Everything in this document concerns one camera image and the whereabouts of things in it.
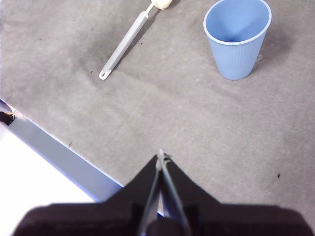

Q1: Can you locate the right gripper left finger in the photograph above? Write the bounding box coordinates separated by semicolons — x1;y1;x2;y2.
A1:
12;153;161;236

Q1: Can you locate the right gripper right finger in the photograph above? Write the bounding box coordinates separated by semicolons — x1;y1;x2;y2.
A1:
161;156;315;236

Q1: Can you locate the blue ribbed plastic cup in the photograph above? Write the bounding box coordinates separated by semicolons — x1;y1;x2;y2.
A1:
203;0;273;81

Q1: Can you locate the grey-handled sponge cup brush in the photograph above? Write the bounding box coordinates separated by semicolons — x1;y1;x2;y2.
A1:
98;0;173;81

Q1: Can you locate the small black fixture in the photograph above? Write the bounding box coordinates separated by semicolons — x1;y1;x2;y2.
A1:
0;111;16;126

